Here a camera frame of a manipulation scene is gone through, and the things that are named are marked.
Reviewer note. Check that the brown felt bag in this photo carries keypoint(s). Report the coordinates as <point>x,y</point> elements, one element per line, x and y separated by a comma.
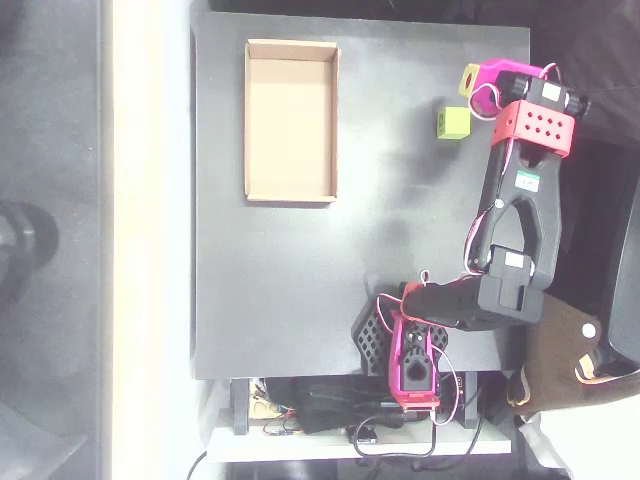
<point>555,360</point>

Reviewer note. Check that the black fabric pouch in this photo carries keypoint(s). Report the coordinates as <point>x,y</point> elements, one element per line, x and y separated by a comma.
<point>340,405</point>

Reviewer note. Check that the shallow cardboard box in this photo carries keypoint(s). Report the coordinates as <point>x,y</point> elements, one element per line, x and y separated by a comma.
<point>290,120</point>

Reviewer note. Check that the black round stand foot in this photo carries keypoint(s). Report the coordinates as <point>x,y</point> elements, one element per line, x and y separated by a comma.
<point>25,245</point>

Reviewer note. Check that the white shelf board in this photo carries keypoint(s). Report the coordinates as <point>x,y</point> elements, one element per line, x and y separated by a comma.
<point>300,446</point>

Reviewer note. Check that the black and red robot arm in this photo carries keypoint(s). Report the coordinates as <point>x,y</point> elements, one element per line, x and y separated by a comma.
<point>525,200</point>

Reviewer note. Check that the wooden electronics board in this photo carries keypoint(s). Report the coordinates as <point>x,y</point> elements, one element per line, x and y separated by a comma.
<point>262,405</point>

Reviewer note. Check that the dark grey fabric garment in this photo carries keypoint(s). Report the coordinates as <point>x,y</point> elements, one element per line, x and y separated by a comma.
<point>600,50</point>

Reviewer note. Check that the black table clamp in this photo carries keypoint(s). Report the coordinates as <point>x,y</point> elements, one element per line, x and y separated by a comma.
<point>241,405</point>
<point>471,400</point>

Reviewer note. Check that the magenta gripper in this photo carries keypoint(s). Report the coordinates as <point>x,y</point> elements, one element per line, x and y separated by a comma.
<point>489,71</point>

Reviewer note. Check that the small black plug adapter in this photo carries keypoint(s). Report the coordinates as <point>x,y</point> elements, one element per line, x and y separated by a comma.
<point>367,435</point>

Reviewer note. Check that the black office chair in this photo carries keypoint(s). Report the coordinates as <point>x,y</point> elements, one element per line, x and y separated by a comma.
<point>625,275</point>

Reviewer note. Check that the yellow-green cube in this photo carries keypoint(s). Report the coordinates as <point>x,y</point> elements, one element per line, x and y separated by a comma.
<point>456,123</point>

